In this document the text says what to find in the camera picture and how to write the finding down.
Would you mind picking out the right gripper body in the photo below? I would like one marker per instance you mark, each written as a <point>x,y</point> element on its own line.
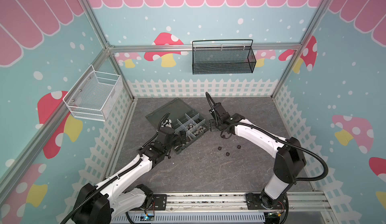
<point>215,123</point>

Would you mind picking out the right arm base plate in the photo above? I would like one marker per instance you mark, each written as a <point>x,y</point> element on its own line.
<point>258,201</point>

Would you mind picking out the white wire mesh basket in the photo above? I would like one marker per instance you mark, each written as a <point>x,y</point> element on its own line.
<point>94,95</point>

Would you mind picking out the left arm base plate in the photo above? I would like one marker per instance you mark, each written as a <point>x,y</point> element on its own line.
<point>156,203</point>

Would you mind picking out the silver wing nut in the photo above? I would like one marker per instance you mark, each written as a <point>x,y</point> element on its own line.
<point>199,131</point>

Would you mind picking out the aluminium mounting rail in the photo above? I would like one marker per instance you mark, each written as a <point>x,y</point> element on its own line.
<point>305,207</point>

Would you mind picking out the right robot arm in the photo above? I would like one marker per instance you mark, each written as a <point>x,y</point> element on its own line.
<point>288,154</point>

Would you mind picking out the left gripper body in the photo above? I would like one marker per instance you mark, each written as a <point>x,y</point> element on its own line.
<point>176,141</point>

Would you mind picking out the black wire mesh basket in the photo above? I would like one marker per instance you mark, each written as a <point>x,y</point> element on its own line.
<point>229,56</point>

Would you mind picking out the grey plastic organizer box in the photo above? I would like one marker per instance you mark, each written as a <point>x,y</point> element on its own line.
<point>181,115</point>

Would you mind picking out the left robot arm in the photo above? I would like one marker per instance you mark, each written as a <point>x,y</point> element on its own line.
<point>100,203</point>

